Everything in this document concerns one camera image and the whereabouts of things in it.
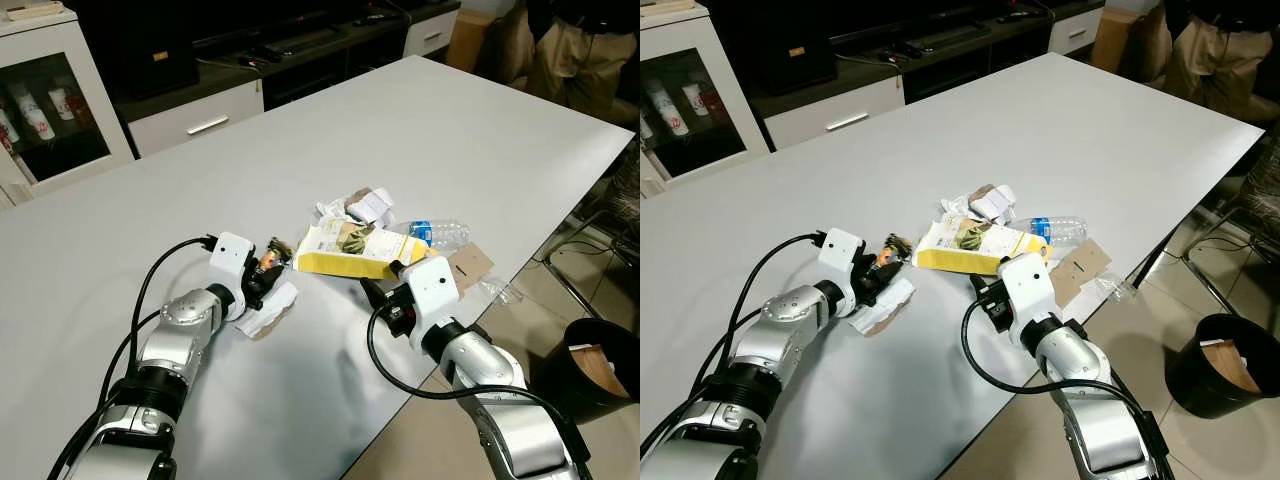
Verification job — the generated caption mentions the orange dark snack wrapper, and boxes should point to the orange dark snack wrapper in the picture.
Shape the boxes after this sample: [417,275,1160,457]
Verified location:
[259,238,296,275]
[873,234,912,271]

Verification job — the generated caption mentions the black rubbish bin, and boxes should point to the black rubbish bin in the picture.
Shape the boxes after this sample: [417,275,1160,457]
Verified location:
[1164,312,1280,420]
[538,317,641,423]

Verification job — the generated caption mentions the white crumpled paper napkin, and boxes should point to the white crumpled paper napkin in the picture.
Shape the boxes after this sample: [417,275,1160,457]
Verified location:
[850,277,917,337]
[235,281,300,342]

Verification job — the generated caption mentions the yellow white paper carton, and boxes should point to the yellow white paper carton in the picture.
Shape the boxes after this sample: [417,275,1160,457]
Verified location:
[293,220,433,282]
[914,214,1053,277]

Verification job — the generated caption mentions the clear plastic bottle blue label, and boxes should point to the clear plastic bottle blue label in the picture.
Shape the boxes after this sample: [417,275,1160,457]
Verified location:
[393,218,472,254]
[1008,214,1090,250]

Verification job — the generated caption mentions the brown cardboard tag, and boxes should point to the brown cardboard tag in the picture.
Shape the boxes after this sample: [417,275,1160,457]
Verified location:
[447,244,495,294]
[1049,238,1114,310]

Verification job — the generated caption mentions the brown cardboard sheet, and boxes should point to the brown cardboard sheet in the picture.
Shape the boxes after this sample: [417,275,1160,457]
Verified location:
[1197,337,1264,394]
[569,344,629,398]

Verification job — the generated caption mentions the dark television bench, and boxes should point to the dark television bench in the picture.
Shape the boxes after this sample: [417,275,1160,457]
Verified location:
[110,0,463,126]
[745,0,1106,121]

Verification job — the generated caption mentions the black television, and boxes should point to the black television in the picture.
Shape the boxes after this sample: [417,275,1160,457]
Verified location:
[72,0,201,103]
[716,0,840,97]

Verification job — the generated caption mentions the white glass door cabinet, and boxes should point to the white glass door cabinet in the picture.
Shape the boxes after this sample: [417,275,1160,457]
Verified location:
[0,3,137,201]
[640,0,772,191]

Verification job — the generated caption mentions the brown cardboard box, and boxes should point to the brown cardboard box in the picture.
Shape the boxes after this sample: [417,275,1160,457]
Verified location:
[444,9,503,77]
[1089,7,1147,74]

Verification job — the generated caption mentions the small white drawer unit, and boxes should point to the small white drawer unit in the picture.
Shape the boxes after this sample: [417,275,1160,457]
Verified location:
[1047,4,1107,57]
[403,9,462,60]

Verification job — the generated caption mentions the white printed cup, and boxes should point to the white printed cup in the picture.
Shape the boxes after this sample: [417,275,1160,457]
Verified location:
[17,92,55,143]
[650,88,691,138]

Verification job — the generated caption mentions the person in khaki trousers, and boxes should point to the person in khaki trousers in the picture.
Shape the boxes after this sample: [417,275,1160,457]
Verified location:
[518,0,641,129]
[1158,0,1280,127]

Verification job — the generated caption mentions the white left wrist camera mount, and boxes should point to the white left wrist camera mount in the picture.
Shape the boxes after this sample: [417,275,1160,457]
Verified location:
[817,228,867,319]
[207,232,257,322]

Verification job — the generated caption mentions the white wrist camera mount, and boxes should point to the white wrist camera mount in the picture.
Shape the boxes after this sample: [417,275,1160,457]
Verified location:
[399,256,462,347]
[207,232,257,322]
[999,252,1062,346]
[817,228,867,319]

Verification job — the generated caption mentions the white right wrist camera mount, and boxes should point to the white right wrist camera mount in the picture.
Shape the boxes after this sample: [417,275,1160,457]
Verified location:
[399,256,462,347]
[999,252,1062,346]

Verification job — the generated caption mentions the white drawer with metal handle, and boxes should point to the white drawer with metal handle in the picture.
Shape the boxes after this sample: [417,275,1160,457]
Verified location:
[126,79,266,159]
[762,74,907,153]

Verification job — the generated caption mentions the black metal frame chair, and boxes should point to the black metal frame chair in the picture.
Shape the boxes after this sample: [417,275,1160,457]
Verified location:
[1178,130,1280,318]
[544,140,641,323]

